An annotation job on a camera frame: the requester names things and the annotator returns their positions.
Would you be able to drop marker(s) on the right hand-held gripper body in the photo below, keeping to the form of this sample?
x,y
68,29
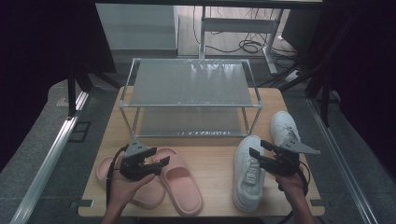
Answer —
x,y
283,163

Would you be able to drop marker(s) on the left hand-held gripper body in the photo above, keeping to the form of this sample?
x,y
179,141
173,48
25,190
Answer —
x,y
134,168

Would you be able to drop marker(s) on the white sneaker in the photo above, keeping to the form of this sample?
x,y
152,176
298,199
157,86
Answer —
x,y
281,124
246,193

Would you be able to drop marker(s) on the pink slipper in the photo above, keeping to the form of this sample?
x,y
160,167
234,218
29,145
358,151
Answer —
x,y
183,186
149,196

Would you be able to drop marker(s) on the two-tier metal shoe rack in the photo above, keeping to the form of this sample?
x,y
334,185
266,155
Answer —
x,y
190,84

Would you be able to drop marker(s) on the person's right hand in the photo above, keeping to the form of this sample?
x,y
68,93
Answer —
x,y
292,185

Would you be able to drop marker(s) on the person's left hand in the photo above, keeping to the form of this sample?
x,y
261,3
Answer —
x,y
121,189

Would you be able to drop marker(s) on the black metal stand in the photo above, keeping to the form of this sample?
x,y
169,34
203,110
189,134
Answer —
x,y
71,93
325,102

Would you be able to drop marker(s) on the white cabinet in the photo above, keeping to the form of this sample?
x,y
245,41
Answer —
x,y
137,26

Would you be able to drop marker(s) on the dark curtain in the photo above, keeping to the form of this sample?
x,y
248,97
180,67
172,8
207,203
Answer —
x,y
37,46
370,62

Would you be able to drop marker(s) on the aluminium rail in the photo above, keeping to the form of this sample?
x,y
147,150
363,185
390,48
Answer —
x,y
46,168
342,161

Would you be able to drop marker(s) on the white desk frame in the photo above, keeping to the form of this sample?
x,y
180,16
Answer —
x,y
239,25

